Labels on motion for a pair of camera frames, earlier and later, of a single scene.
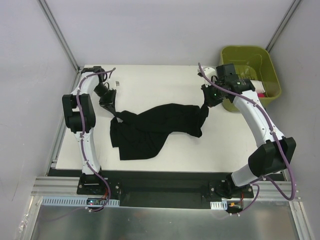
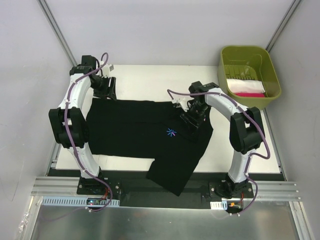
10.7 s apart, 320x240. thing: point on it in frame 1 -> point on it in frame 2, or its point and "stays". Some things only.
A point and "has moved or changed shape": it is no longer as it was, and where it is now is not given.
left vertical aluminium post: x=45 y=6 stays
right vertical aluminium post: x=283 y=24 stays
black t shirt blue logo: x=140 y=135 has moved or changed shape
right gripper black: x=208 y=97 -> x=191 y=117
